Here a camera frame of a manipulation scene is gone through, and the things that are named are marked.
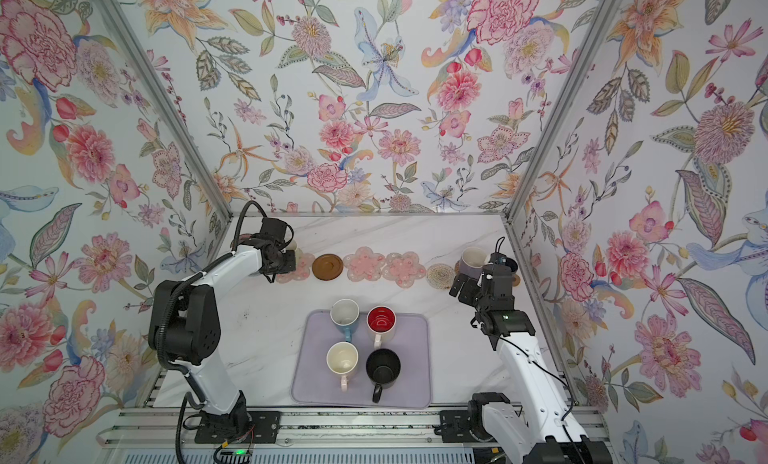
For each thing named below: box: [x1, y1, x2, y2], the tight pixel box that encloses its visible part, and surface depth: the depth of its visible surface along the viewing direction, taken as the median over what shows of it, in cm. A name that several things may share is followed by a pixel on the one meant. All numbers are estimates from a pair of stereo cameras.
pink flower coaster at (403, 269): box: [382, 251, 427, 289], surface depth 106 cm
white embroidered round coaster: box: [426, 263, 455, 290], surface depth 106 cm
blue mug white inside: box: [330, 298, 360, 342], surface depth 86 cm
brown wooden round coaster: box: [312, 253, 344, 281], surface depth 106 cm
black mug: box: [365, 348, 401, 404], surface depth 78 cm
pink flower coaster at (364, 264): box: [343, 246, 385, 282], surface depth 109 cm
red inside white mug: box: [366, 305, 397, 349], surface depth 88 cm
